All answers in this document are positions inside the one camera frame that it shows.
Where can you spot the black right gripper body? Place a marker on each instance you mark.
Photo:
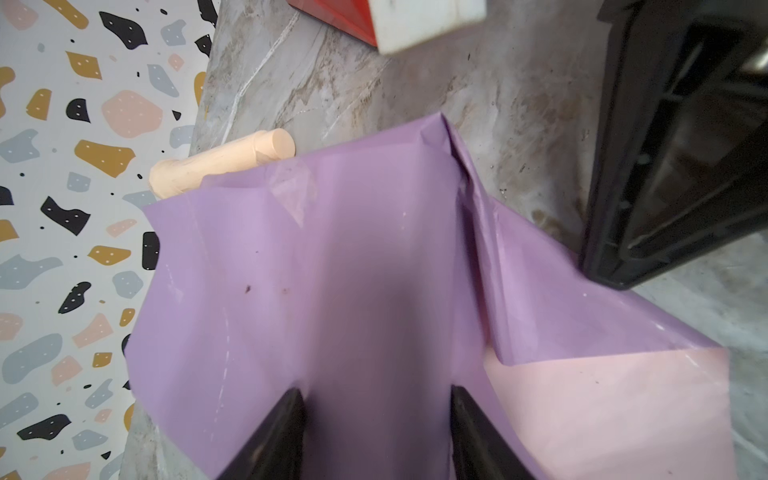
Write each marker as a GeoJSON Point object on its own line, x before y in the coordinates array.
{"type": "Point", "coordinates": [680, 166]}

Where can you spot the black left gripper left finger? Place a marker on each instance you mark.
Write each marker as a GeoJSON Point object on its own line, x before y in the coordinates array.
{"type": "Point", "coordinates": [275, 449]}

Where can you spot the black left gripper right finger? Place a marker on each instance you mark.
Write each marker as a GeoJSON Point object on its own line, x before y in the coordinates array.
{"type": "Point", "coordinates": [479, 451]}

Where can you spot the pink wrapping paper sheet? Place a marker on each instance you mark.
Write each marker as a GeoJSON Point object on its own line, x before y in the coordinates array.
{"type": "Point", "coordinates": [375, 275]}

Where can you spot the red tape dispenser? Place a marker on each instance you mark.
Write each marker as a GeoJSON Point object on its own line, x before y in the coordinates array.
{"type": "Point", "coordinates": [349, 16]}

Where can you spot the beige toy microphone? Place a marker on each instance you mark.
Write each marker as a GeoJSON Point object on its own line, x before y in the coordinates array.
{"type": "Point", "coordinates": [169, 178]}

